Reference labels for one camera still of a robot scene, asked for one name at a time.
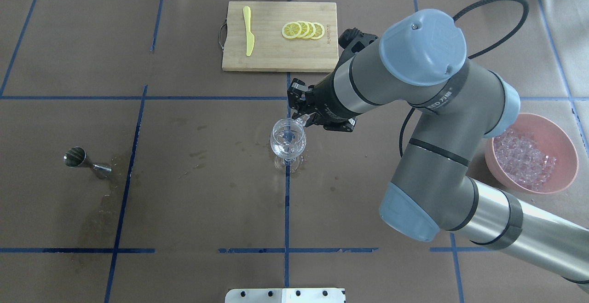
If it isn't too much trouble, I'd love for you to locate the steel double jigger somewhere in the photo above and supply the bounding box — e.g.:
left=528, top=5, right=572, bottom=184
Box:
left=63, top=147, right=112, bottom=180

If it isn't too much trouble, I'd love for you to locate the bamboo cutting board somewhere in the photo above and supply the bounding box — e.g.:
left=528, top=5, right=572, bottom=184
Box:
left=222, top=1, right=339, bottom=73

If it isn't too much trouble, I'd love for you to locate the black camera cable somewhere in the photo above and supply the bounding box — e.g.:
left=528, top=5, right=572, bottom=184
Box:
left=399, top=0, right=530, bottom=158

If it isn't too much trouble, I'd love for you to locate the clear wine glass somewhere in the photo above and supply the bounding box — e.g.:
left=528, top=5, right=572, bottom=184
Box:
left=269, top=118, right=306, bottom=174

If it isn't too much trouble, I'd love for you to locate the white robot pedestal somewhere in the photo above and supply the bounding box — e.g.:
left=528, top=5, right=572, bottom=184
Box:
left=225, top=287, right=347, bottom=303

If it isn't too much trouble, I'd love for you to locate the lemon slice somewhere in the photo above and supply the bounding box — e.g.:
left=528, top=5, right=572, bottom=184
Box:
left=281, top=22, right=303, bottom=39
left=297, top=21, right=311, bottom=39
left=311, top=22, right=325, bottom=40
left=303, top=22, right=316, bottom=39

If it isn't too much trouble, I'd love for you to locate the yellow plastic knife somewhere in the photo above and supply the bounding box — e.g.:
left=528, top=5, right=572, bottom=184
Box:
left=243, top=6, right=255, bottom=57

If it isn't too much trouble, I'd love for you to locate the single clear ice cube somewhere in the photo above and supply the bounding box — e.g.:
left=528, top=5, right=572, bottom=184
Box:
left=294, top=114, right=311, bottom=127

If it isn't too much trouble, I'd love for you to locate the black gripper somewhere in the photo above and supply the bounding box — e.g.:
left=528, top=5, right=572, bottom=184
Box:
left=287, top=73, right=358, bottom=133

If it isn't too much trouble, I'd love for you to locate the ice cubes pile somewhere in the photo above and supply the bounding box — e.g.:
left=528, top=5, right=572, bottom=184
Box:
left=492, top=128, right=557, bottom=192

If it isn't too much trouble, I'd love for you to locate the pink bowl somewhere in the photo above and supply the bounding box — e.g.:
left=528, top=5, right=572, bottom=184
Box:
left=485, top=113, right=578, bottom=194

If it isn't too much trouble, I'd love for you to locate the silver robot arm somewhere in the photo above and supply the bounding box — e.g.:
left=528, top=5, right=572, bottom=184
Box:
left=288, top=9, right=589, bottom=291

